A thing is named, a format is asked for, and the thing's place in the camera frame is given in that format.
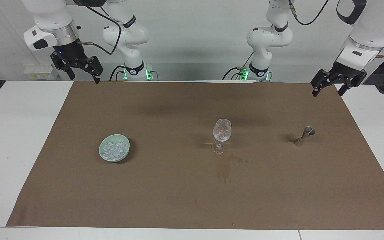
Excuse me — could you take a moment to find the green ceramic bowl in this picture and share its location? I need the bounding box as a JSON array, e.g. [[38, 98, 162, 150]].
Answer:
[[99, 134, 130, 163]]

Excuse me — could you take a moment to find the pile of clear ice cubes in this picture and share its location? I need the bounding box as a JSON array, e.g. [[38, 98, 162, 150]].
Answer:
[[102, 140, 128, 159]]

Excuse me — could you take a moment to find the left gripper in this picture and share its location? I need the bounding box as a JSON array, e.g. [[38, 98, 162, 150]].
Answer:
[[311, 61, 368, 98]]

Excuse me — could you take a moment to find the white wall socket box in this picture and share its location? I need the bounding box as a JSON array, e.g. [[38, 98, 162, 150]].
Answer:
[[23, 64, 59, 80]]

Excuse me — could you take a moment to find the metal jigger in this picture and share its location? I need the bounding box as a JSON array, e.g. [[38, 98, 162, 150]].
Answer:
[[292, 126, 315, 148]]

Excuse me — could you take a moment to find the clear wine glass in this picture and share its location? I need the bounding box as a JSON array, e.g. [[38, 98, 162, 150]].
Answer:
[[212, 118, 232, 154]]

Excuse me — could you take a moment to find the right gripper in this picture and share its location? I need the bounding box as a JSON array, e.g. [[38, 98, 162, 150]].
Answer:
[[50, 39, 104, 84]]

